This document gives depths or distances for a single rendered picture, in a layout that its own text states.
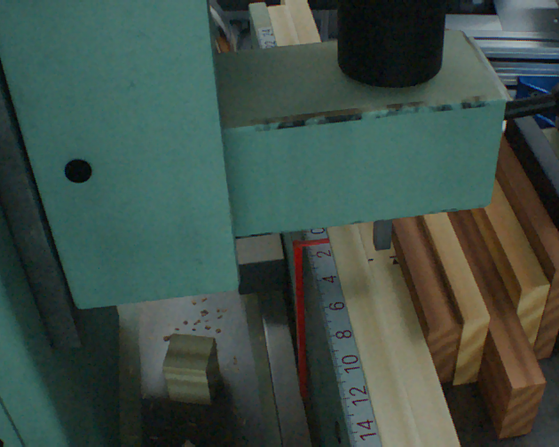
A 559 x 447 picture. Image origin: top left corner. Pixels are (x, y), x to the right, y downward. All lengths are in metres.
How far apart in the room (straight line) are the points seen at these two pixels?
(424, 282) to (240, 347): 0.21
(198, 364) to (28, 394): 0.21
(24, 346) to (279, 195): 0.14
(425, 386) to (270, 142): 0.15
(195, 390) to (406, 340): 0.19
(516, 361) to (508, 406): 0.02
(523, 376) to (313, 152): 0.16
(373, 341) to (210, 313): 0.24
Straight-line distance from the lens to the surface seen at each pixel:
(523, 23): 1.20
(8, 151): 0.33
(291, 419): 0.56
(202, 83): 0.31
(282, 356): 0.60
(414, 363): 0.43
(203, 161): 0.33
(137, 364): 0.62
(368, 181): 0.40
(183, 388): 0.58
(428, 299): 0.45
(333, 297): 0.44
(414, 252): 0.47
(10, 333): 0.35
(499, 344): 0.44
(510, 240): 0.47
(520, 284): 0.44
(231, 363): 0.61
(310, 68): 0.40
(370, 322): 0.44
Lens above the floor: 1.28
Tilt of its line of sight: 42 degrees down
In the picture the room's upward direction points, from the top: 4 degrees counter-clockwise
